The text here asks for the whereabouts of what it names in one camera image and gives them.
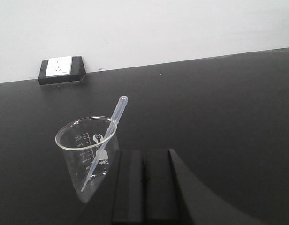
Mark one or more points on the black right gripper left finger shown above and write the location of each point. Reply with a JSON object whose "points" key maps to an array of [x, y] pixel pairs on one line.
{"points": [[119, 198]]}

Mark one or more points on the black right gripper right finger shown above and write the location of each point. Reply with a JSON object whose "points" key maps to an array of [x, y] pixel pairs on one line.
{"points": [[175, 196]]}

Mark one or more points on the clear glass beaker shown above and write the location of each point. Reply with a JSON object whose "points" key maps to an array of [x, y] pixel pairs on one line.
{"points": [[80, 142]]}

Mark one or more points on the clear plastic pipette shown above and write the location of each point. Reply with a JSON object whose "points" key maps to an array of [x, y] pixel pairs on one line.
{"points": [[116, 116]]}

